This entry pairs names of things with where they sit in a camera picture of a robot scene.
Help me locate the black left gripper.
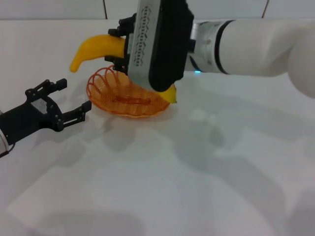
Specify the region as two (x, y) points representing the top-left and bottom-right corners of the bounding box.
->
(0, 78), (92, 146)

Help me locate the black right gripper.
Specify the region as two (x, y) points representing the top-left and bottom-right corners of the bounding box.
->
(104, 13), (137, 74)

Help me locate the yellow banana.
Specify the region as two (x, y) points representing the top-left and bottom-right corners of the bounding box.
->
(69, 34), (178, 104)

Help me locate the orange wire basket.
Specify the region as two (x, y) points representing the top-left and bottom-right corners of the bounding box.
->
(86, 65), (172, 119)

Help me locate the thin black cable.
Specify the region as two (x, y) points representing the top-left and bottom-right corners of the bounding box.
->
(0, 144), (15, 158)

